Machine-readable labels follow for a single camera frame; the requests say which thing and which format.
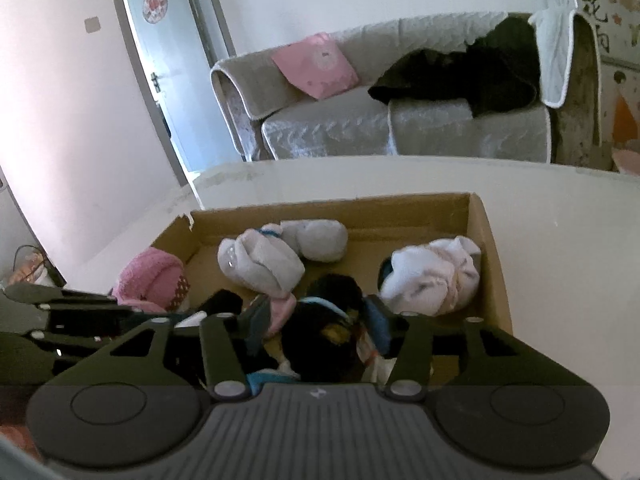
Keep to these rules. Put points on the round red door decoration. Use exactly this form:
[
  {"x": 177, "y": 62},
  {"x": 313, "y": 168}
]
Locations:
[{"x": 154, "y": 6}]

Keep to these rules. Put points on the white pink sock bundle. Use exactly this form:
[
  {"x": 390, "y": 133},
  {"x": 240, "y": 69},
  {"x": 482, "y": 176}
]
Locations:
[{"x": 430, "y": 275}]

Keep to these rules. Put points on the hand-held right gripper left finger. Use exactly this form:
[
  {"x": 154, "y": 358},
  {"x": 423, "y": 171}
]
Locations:
[{"x": 222, "y": 355}]

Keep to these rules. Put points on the blue sock bundle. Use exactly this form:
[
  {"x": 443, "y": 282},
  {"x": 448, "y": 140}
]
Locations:
[{"x": 272, "y": 377}]

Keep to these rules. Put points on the wall switch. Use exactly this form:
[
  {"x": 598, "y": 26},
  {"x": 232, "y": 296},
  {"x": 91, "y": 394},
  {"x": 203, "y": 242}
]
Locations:
[{"x": 92, "y": 24}]

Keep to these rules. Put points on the white door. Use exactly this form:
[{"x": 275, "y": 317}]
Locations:
[{"x": 190, "y": 85}]

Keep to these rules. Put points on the grey fuzzy sock bundle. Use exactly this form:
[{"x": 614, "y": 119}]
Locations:
[{"x": 260, "y": 265}]

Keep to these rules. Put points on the black sock bundle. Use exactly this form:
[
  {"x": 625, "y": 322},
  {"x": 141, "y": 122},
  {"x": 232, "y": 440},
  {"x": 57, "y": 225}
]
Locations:
[{"x": 320, "y": 345}]

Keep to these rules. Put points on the white desktop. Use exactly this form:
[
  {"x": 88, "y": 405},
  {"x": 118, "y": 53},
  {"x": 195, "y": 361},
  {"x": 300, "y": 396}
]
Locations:
[{"x": 550, "y": 240}]

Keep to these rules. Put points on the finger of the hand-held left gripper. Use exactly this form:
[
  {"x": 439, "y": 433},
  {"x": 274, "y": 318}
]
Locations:
[
  {"x": 65, "y": 294},
  {"x": 75, "y": 340}
]

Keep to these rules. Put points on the white quilted sofa cover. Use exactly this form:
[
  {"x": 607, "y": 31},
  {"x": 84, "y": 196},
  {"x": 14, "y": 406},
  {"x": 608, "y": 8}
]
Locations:
[{"x": 555, "y": 50}]

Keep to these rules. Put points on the cardboard box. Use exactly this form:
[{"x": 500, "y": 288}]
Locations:
[{"x": 480, "y": 270}]

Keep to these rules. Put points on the pink fuzzy sock bundle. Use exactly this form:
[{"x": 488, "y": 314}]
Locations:
[{"x": 150, "y": 275}]

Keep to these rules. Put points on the pink cushion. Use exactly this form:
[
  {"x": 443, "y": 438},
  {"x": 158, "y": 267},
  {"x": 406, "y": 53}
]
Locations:
[{"x": 315, "y": 65}]

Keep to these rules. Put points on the black clothing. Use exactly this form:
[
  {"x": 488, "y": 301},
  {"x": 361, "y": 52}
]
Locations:
[{"x": 450, "y": 77}]

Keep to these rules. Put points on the pink stool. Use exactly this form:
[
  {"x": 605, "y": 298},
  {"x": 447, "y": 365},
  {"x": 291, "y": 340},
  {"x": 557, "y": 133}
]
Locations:
[{"x": 627, "y": 160}]

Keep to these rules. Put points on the grey sofa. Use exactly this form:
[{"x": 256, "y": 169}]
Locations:
[{"x": 325, "y": 130}]

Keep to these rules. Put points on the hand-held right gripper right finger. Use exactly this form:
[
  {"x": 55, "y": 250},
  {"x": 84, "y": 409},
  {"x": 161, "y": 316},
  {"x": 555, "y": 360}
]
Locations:
[{"x": 380, "y": 330}]

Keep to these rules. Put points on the grey door frame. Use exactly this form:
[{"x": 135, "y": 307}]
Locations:
[{"x": 117, "y": 35}]

